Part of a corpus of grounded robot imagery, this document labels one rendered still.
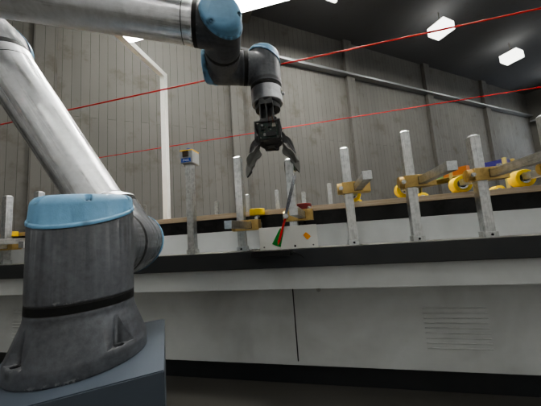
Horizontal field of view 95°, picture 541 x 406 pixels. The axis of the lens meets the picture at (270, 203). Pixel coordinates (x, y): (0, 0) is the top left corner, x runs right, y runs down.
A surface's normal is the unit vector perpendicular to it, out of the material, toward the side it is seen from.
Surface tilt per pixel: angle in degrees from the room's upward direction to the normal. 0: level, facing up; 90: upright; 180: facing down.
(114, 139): 90
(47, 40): 90
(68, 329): 70
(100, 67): 90
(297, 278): 90
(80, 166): 75
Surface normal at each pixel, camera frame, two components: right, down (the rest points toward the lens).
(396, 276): -0.22, -0.10
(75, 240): 0.45, -0.13
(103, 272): 0.81, -0.12
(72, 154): 0.57, -0.39
